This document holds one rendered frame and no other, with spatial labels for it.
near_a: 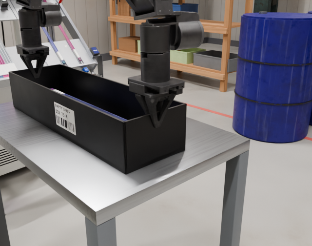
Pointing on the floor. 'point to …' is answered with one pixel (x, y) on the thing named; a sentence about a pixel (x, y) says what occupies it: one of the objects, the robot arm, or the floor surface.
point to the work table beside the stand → (224, 155)
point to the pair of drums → (277, 76)
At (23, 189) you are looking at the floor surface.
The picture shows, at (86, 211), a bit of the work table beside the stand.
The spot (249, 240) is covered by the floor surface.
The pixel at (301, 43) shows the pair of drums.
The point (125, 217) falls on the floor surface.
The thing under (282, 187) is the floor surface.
